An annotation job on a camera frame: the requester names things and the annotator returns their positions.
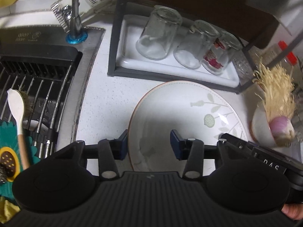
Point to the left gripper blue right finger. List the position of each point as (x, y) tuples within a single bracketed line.
[(179, 145)]

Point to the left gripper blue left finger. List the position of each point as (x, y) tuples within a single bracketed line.
[(122, 146)]

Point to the white leaf plate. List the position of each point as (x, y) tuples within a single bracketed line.
[(194, 110)]

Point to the person right hand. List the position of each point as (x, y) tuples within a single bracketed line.
[(293, 211)]

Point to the halved red onion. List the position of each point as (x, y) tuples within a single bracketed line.
[(282, 131)]

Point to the white bowl with vegetables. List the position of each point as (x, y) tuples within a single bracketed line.
[(260, 127)]

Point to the enoki mushroom bunch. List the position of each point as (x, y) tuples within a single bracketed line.
[(277, 86)]

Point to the upturned drinking glass middle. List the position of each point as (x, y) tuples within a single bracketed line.
[(195, 44)]

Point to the upturned drinking glass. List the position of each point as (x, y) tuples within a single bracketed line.
[(159, 33), (221, 52), (195, 44)]

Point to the black sink drain rack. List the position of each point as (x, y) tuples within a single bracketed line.
[(46, 74)]

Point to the upturned drinking glass left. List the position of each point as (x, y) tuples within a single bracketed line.
[(159, 33)]

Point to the red lid plastic jar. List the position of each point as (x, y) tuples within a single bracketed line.
[(289, 61)]

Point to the sunflower pot holder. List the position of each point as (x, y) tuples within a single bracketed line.
[(10, 158)]

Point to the upturned drinking glass right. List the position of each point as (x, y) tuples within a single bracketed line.
[(221, 52)]

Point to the yellow dish cloth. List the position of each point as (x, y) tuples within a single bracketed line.
[(7, 210)]

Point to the chrome faucet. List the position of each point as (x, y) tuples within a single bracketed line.
[(75, 32)]

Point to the white spatula wooden handle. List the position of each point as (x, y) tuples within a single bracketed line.
[(19, 105)]

